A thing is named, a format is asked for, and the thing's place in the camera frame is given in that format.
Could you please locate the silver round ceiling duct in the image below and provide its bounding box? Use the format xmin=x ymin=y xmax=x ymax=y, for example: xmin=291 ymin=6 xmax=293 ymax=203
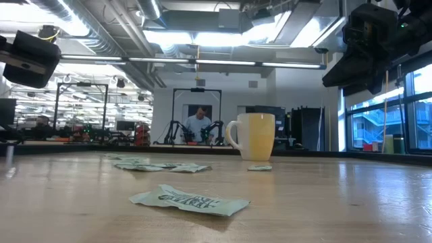
xmin=136 ymin=0 xmax=163 ymax=20

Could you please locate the black aluminium table frame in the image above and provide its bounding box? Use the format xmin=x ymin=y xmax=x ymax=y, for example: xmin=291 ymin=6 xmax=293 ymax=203
xmin=0 ymin=143 xmax=432 ymax=167

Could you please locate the small black background monitor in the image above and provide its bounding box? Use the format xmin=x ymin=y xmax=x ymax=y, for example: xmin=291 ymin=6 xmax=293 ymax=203
xmin=116 ymin=120 xmax=136 ymax=132

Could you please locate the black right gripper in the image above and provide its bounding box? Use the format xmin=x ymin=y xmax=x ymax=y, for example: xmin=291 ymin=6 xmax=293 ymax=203
xmin=322 ymin=36 xmax=412 ymax=98

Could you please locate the black box behind mug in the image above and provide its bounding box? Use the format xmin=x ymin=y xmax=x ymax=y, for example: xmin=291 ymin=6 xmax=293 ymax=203
xmin=245 ymin=105 xmax=287 ymax=138

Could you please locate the long ceiling light bar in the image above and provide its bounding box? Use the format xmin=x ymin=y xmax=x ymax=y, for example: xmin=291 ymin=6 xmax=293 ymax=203
xmin=60 ymin=53 xmax=327 ymax=70

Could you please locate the yellow and white mug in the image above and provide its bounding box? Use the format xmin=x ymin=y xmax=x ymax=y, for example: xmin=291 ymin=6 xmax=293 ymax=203
xmin=225 ymin=113 xmax=276 ymax=162

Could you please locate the red storage rack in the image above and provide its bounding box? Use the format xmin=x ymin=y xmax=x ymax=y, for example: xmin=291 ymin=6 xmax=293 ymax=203
xmin=134 ymin=123 xmax=152 ymax=146

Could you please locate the dark green bottle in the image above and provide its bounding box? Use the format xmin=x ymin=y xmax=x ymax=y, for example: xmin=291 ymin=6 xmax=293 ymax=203
xmin=393 ymin=134 xmax=405 ymax=155

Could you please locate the black background gantry frame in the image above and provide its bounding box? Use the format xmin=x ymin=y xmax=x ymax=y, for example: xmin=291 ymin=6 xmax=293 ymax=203
xmin=171 ymin=87 xmax=223 ymax=144
xmin=53 ymin=82 xmax=109 ymax=136

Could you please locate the light green bottle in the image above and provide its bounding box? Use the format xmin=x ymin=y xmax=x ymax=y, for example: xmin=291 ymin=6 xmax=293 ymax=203
xmin=383 ymin=134 xmax=395 ymax=155

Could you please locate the person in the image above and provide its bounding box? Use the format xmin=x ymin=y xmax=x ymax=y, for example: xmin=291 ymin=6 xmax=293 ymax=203
xmin=33 ymin=115 xmax=52 ymax=131
xmin=183 ymin=106 xmax=213 ymax=142

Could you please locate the black cabinet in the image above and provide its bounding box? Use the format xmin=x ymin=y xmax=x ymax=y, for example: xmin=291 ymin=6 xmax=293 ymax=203
xmin=290 ymin=107 xmax=326 ymax=152

